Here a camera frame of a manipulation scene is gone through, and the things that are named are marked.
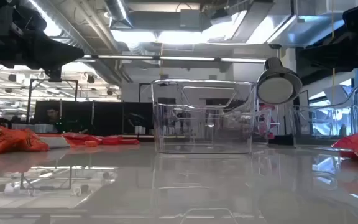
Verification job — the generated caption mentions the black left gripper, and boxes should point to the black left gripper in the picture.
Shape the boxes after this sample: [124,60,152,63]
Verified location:
[0,0,85,70]

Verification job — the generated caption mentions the red KitKat candy bar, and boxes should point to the red KitKat candy bar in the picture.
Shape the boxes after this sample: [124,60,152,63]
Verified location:
[101,136,124,146]
[119,138,141,146]
[62,133,102,146]

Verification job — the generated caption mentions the clear plastic bin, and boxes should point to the clear plastic bin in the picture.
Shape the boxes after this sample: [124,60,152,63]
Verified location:
[253,105,281,144]
[290,81,358,147]
[150,78,257,155]

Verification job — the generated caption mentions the person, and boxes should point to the person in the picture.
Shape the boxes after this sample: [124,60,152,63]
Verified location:
[45,107,60,126]

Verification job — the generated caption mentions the clear storage container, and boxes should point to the clear storage container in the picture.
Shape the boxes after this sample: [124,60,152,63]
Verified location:
[11,123,57,134]

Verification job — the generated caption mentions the black partition panel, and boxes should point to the black partition panel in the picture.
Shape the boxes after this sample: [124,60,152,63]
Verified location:
[33,100,154,135]

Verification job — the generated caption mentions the ceiling light bar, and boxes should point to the ceiling light bar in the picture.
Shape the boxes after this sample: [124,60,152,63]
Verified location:
[82,55,267,63]

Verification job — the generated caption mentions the yellow hanging cord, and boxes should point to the yellow hanging cord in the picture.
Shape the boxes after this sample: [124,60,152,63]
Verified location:
[331,9,336,103]

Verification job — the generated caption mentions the black metal frame stand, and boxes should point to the black metal frame stand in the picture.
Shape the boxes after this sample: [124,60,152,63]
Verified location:
[26,78,79,125]

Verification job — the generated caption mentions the silver ventilation duct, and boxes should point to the silver ventilation duct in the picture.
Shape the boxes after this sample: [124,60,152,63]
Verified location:
[104,0,135,30]

